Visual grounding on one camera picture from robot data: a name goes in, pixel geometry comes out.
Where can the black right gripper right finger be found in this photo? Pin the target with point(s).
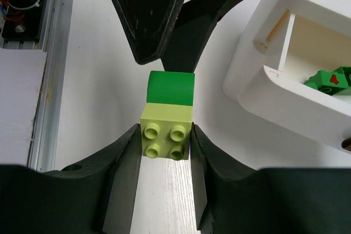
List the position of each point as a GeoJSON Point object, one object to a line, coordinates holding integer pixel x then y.
{"type": "Point", "coordinates": [231, 197]}

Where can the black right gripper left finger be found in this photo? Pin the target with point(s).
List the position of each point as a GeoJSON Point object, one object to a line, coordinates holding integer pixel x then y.
{"type": "Point", "coordinates": [93, 195]}

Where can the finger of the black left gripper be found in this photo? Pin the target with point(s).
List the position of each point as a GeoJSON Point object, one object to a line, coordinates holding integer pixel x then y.
{"type": "Point", "coordinates": [194, 26]}
{"type": "Point", "coordinates": [148, 25]}

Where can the green yellow lego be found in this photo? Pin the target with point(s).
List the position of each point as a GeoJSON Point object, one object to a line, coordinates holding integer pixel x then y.
{"type": "Point", "coordinates": [167, 117]}

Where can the green square lego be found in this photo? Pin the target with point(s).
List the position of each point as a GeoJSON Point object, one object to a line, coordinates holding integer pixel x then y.
{"type": "Point", "coordinates": [332, 83]}

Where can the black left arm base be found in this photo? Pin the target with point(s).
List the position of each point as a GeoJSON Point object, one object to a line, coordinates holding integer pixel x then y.
{"type": "Point", "coordinates": [23, 19]}

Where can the white drawer cabinet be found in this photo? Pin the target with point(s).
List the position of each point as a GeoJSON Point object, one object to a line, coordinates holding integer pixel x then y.
{"type": "Point", "coordinates": [267, 17]}

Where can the aluminium front rail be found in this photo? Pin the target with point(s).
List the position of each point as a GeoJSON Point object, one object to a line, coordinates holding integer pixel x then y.
{"type": "Point", "coordinates": [54, 42]}

